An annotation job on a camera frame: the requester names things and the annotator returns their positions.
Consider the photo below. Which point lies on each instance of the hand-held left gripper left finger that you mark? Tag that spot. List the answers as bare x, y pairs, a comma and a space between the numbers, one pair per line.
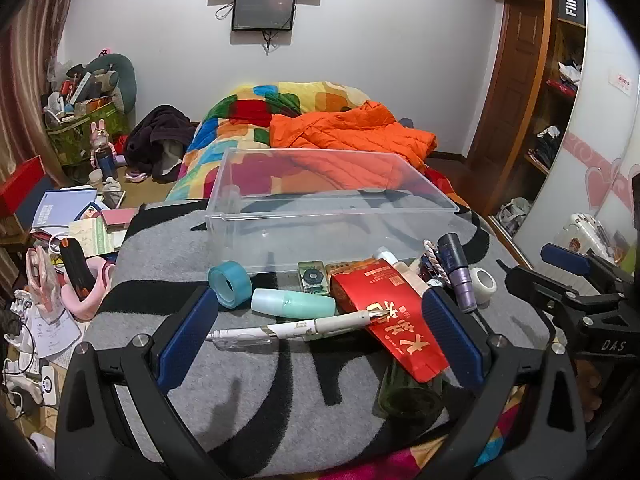
187, 330

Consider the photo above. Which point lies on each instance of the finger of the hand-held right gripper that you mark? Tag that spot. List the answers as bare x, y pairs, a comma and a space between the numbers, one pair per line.
565, 258
530, 282

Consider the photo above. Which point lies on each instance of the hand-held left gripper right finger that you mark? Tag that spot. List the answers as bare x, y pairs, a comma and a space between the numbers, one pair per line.
450, 330

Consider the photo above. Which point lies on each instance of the white tape roll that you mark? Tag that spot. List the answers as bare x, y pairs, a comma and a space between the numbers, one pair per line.
487, 287

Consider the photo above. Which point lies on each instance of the red paper packet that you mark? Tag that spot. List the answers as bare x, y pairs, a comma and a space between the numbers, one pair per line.
395, 320

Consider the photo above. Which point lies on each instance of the peach cream tube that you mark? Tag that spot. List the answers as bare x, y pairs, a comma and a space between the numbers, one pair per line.
412, 280

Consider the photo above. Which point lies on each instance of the blue tape roll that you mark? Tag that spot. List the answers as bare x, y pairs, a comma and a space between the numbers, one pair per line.
240, 285

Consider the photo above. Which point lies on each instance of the dark capped cosmetic bottle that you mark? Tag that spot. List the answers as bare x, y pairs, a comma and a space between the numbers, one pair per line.
452, 255

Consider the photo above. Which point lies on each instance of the dark green glass bottle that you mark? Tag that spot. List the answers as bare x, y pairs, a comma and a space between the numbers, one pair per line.
405, 400

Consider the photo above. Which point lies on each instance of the mint green tube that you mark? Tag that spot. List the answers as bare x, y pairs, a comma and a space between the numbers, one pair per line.
300, 304

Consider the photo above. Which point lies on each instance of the clear plastic storage box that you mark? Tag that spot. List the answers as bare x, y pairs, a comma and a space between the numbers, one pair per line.
280, 245

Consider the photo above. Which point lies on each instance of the white pen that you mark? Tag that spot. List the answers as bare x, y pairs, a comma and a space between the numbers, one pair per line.
320, 325

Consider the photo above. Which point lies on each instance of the person's right hand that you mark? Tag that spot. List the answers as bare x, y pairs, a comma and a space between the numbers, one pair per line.
589, 390

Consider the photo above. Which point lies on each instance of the white plastic bag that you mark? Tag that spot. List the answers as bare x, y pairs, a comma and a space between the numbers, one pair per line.
515, 212

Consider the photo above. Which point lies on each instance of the pink plastic holder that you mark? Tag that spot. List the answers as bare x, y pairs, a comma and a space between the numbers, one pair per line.
95, 305

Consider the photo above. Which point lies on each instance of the green patterned booklet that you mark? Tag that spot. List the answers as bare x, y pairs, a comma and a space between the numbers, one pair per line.
95, 240

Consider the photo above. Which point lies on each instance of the pink flat box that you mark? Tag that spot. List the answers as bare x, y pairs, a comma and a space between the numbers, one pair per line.
117, 217

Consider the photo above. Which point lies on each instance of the small green case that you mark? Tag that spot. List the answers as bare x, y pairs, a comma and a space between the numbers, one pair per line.
314, 280

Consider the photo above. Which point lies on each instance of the white paper sheets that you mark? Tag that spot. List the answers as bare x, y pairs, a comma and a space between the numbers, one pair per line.
50, 332

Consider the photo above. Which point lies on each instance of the wardrobe with sliding door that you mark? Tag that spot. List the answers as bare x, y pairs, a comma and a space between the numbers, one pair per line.
600, 125

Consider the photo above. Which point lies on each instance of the white charger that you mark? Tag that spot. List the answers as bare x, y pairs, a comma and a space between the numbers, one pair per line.
47, 385

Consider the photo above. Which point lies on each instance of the blue notebook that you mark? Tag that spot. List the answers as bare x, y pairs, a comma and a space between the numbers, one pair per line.
60, 210

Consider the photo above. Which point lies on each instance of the brown wooden door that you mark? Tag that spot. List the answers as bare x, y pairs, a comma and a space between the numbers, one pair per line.
515, 85

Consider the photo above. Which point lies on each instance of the dark clothes pile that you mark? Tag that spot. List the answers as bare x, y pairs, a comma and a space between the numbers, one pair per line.
160, 130

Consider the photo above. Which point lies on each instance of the pink rabbit toy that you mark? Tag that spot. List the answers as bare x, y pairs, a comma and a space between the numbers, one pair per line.
102, 137

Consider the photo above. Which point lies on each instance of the colourful patchwork quilt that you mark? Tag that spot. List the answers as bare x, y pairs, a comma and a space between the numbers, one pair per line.
240, 125

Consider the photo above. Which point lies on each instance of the green bag of clutter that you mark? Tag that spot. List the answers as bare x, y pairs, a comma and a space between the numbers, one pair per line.
75, 140

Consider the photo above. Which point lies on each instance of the red box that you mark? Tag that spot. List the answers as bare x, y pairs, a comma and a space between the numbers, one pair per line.
20, 182

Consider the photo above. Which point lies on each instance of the orange puffer jacket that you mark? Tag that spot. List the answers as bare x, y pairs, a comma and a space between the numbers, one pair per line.
350, 130

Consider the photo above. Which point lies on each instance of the black cardboard box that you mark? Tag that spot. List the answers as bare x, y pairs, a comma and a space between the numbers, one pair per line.
570, 5

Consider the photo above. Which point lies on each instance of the grey neck pillow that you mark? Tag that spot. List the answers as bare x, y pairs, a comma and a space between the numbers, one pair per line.
125, 80

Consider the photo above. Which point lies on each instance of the striped brown curtain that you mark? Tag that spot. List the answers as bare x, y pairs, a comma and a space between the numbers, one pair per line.
25, 85

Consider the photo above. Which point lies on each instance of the small black wall screen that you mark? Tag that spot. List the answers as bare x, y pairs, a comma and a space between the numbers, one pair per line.
262, 10

